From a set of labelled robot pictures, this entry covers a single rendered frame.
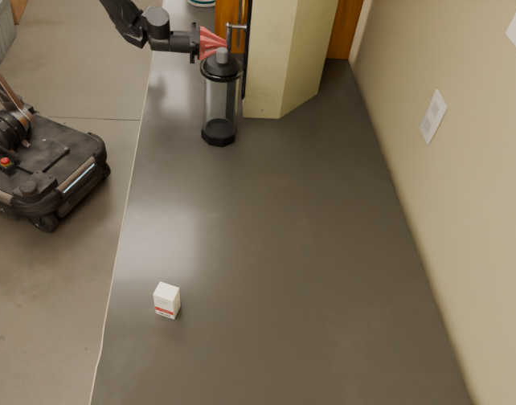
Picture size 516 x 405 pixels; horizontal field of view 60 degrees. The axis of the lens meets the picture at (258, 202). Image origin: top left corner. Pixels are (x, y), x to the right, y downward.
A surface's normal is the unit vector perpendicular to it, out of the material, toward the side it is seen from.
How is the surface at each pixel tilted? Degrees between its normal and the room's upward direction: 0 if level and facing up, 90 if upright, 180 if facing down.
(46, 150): 0
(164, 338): 1
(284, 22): 90
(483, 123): 90
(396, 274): 0
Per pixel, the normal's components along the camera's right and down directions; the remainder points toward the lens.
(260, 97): 0.06, 0.75
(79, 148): 0.09, -0.66
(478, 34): -0.99, -0.02
